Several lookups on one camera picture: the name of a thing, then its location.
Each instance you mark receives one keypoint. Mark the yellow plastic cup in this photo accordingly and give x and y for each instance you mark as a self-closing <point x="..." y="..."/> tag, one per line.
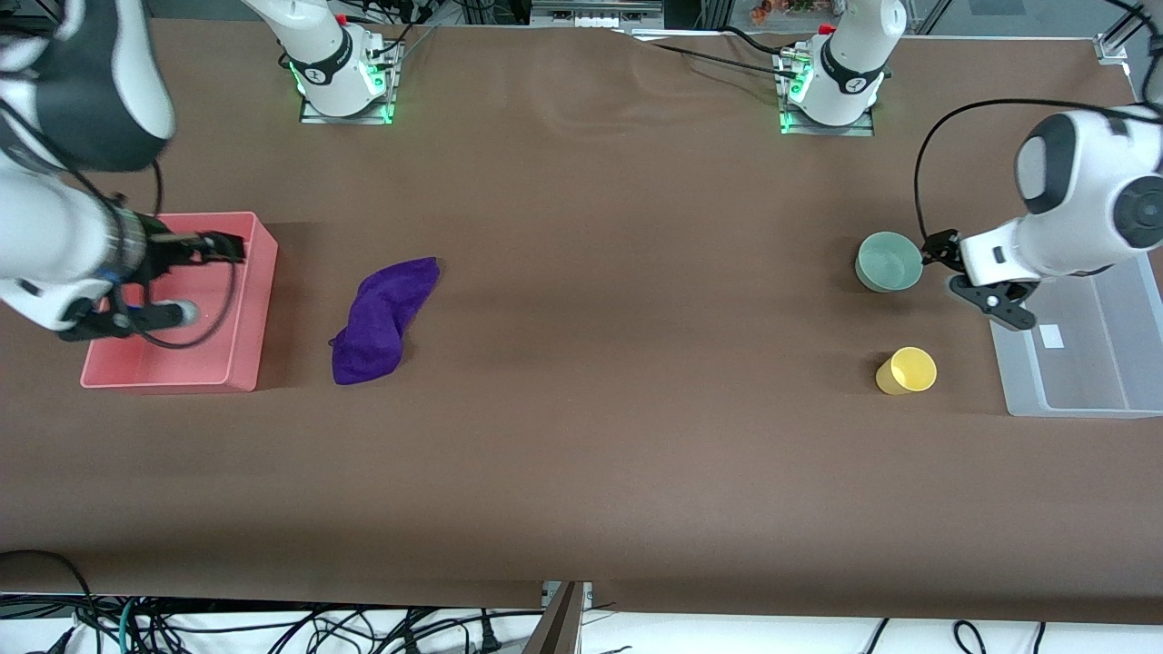
<point x="909" y="371"/>

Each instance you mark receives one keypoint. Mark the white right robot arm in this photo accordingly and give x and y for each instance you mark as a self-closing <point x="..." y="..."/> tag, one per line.
<point x="54" y="227"/>

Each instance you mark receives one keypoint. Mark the purple cloth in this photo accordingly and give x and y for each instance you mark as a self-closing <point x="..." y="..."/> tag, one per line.
<point x="382" y="309"/>

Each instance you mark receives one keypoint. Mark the white sticker label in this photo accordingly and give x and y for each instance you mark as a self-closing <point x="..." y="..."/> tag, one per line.
<point x="1051" y="336"/>

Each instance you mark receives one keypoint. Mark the pink plastic bin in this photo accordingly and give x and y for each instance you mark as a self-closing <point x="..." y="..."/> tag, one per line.
<point x="164" y="372"/>

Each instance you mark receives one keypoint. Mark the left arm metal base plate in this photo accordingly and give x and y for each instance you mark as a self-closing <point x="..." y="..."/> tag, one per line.
<point x="854" y="130"/>

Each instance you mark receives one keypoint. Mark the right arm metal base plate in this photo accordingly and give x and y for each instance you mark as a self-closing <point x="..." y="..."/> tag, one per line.
<point x="363" y="116"/>

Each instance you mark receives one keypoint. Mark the aluminium corner bracket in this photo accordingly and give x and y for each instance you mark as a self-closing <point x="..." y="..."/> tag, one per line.
<point x="1110" y="50"/>

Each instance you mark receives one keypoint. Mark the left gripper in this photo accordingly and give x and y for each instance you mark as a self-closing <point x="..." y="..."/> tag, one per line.
<point x="941" y="247"/>

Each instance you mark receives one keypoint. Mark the green bowl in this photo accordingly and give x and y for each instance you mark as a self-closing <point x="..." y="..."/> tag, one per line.
<point x="886" y="263"/>

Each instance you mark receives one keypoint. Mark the brown table cover sheet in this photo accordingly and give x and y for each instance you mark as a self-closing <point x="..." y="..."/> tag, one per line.
<point x="581" y="454"/>

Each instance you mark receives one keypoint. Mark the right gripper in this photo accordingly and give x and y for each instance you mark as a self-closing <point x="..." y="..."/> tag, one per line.
<point x="164" y="252"/>

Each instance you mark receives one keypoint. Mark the clear plastic bin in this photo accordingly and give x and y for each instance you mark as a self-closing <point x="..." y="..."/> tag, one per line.
<point x="1090" y="363"/>

